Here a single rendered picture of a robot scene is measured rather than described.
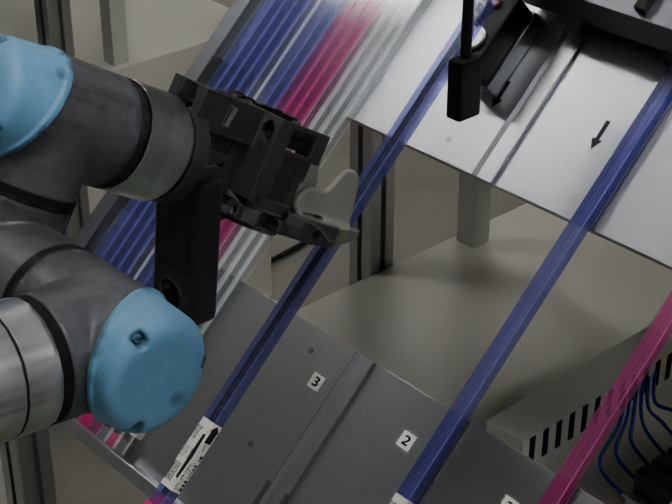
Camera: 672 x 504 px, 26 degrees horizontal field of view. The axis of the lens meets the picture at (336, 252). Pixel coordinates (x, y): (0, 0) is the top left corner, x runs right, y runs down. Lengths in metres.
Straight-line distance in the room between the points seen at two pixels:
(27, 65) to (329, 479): 0.48
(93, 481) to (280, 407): 1.25
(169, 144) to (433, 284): 0.87
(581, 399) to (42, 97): 0.79
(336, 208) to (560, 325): 0.67
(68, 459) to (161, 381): 1.73
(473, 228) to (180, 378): 1.06
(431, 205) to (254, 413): 2.04
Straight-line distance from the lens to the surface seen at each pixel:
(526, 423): 1.47
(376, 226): 1.76
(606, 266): 1.84
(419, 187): 3.35
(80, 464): 2.52
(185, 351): 0.81
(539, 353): 1.66
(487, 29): 1.26
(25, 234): 0.89
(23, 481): 1.58
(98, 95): 0.91
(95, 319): 0.80
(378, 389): 1.21
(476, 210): 1.83
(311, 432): 1.23
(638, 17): 1.18
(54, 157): 0.90
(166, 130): 0.94
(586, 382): 1.54
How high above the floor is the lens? 1.53
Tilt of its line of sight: 30 degrees down
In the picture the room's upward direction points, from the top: straight up
